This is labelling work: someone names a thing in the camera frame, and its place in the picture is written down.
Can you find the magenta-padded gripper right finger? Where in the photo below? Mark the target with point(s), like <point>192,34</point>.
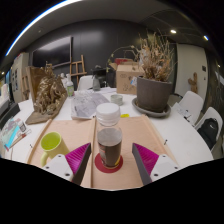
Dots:
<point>146,159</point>

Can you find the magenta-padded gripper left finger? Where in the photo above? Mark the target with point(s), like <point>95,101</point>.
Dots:
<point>78,158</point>

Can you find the clear bottle with dark drink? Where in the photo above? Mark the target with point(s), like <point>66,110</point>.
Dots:
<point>109,146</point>

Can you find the flat round red coaster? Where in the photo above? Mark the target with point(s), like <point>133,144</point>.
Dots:
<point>100,166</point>

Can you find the beige canvas mat wooden strips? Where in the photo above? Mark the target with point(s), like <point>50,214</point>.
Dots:
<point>140,133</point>

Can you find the lime green mug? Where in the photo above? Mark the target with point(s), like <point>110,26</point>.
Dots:
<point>53,146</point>

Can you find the grey plant saucer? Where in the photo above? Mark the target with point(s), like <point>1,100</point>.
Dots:
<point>150,113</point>

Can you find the small yellow tag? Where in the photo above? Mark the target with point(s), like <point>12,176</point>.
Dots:
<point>124,115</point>

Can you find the printed newspaper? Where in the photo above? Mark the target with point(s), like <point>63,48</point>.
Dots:
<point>85,105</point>

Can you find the wooden paintbrush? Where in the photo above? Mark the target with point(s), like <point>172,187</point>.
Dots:
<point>20,139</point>

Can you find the small glass jar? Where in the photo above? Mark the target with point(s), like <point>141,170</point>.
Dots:
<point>22,126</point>

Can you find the dried plant in grey pot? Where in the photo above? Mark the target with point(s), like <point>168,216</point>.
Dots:
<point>153,95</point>

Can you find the small round tin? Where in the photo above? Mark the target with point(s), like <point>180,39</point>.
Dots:
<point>117,99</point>

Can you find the black backpack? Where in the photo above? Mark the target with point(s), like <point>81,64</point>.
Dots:
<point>208,133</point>

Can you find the green-labelled white spray bottle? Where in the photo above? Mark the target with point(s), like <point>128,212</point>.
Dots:
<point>70,89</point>

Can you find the white plastic chair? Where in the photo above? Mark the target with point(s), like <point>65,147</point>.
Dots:
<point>85,82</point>
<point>191,103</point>
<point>215,113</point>

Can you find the golden sculpture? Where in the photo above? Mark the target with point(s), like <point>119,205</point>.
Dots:
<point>50,91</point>

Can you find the colourful book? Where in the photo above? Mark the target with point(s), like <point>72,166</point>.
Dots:
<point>10,133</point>

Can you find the dark grey spray bottle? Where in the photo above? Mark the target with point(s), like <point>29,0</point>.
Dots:
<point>96,84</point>

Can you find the brown cardboard box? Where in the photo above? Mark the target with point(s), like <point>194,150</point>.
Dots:
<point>128,80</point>

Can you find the black box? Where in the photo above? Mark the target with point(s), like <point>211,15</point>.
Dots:
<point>8,115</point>

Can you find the wooden easel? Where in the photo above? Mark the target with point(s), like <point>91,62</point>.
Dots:
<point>77,68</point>

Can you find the white cabinet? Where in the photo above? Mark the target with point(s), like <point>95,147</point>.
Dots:
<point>20,76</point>

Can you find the red box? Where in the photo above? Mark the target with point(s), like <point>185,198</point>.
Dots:
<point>123,61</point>

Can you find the white ceiling light strip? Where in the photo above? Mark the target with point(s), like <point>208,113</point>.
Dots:
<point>33,21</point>

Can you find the wooden wall figure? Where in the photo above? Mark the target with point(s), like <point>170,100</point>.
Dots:
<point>192,83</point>

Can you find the black wall screen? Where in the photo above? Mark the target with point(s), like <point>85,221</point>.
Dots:
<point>53,51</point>

